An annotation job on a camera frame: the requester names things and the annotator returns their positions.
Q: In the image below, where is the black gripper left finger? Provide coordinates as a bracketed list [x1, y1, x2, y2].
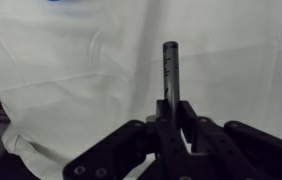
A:
[62, 100, 186, 180]

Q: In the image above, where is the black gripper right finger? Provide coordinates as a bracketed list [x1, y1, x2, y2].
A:
[178, 101, 282, 180]

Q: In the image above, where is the grey pen with blue cap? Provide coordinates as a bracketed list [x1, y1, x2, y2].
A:
[163, 41, 180, 120]

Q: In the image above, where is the white tablecloth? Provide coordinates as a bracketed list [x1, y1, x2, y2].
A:
[0, 0, 282, 180]

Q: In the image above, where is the blue bowl of cereal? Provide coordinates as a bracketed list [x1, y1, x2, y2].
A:
[47, 0, 68, 2]

